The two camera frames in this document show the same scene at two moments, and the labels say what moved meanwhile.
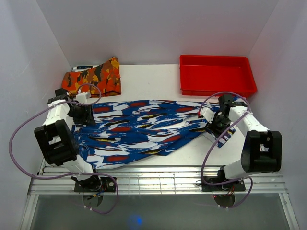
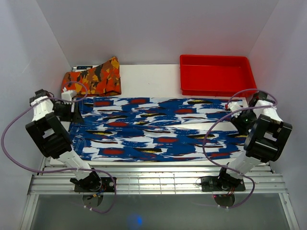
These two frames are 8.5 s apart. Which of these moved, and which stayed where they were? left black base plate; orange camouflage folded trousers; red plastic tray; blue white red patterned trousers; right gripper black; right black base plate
Moved: blue white red patterned trousers; right gripper black
Stayed: orange camouflage folded trousers; left black base plate; right black base plate; red plastic tray
